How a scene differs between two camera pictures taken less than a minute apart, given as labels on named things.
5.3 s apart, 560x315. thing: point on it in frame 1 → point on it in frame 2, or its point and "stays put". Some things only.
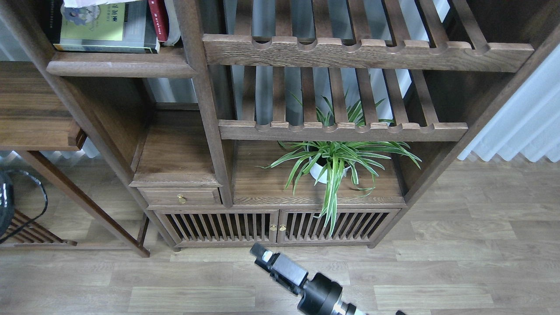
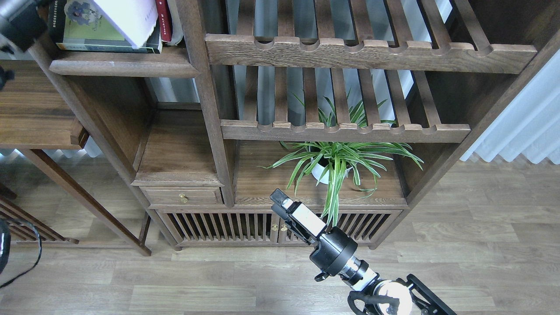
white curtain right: x=528 y=124 stays put
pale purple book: x=75 y=3 → x=136 y=19
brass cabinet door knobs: x=273 y=227 stays put
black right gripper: x=320 y=295 → x=333 y=250
